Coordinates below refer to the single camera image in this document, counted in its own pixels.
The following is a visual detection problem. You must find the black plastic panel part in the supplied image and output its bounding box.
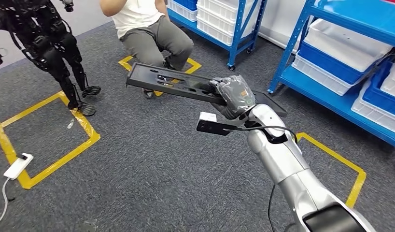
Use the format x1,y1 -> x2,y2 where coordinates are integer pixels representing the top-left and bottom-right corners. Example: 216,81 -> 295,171
126,62 -> 288,118

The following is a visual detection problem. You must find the blue metal shelf rack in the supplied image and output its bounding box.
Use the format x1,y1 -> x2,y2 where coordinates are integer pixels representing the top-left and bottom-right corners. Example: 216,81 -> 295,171
267,0 -> 395,151
167,0 -> 269,72

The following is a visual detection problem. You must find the yellow floor tape square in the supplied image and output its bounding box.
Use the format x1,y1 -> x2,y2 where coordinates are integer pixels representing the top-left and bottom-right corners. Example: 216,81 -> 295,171
118,55 -> 202,97
295,131 -> 367,209

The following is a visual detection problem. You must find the person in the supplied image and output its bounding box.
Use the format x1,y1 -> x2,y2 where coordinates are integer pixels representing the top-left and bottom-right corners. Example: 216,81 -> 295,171
99,0 -> 195,100

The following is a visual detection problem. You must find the black humanoid robot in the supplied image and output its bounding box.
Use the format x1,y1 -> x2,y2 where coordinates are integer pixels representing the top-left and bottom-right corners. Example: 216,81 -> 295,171
0,0 -> 102,117

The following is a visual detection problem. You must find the white power bank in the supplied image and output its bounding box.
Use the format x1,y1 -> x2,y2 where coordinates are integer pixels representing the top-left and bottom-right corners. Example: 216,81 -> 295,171
3,152 -> 35,181

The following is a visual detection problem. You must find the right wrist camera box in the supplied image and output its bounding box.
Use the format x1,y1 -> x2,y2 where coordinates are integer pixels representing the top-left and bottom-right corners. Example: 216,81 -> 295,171
196,112 -> 246,137

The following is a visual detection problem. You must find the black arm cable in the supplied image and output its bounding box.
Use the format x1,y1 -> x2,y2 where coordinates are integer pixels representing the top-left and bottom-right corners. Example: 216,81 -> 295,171
229,125 -> 299,232

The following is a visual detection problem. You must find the white charging cable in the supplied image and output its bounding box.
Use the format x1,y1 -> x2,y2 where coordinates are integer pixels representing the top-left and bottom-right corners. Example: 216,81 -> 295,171
0,177 -> 11,229

